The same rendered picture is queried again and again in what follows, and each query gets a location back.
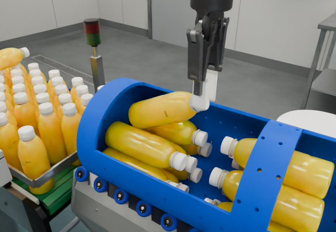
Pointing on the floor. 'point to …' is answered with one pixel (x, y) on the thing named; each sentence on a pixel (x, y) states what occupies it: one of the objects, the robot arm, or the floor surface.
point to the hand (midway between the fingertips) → (204, 90)
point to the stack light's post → (97, 72)
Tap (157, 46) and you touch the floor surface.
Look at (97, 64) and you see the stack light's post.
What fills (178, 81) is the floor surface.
